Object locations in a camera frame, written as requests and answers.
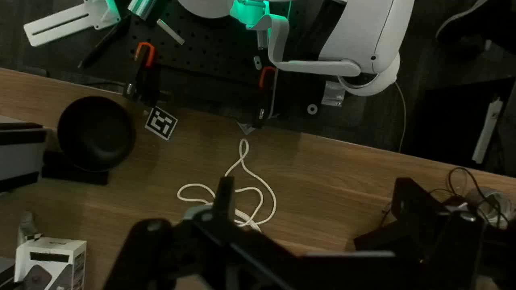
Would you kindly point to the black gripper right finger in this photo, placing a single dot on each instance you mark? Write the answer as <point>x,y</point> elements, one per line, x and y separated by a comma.
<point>420,215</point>

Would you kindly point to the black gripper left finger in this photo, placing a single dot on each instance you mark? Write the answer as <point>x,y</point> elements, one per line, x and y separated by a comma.
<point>225,199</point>

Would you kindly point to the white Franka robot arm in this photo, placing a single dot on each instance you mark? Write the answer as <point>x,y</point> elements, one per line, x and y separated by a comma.
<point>207,7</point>

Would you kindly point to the white phone box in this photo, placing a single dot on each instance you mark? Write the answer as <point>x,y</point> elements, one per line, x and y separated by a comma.
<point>49,264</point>

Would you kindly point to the black white fiducial tag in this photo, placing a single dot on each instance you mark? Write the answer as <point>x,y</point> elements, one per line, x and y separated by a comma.
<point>162,123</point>

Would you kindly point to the white flat strip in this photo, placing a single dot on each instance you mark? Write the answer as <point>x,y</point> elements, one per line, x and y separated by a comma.
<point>486,130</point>

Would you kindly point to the black perforated breadboard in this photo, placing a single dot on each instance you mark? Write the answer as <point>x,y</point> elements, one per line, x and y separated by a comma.
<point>215,59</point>

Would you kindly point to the black round bowl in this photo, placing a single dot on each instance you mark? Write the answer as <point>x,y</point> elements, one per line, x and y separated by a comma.
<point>98,131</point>

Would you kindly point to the teal plastic part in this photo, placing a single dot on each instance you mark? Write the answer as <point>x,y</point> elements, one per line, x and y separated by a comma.
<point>253,14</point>
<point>141,7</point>

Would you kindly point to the black marker pen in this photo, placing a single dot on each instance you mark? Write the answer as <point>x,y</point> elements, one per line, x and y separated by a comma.
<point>103,49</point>

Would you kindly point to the white slotted bracket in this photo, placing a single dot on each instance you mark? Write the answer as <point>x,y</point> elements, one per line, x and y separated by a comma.
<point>66,25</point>

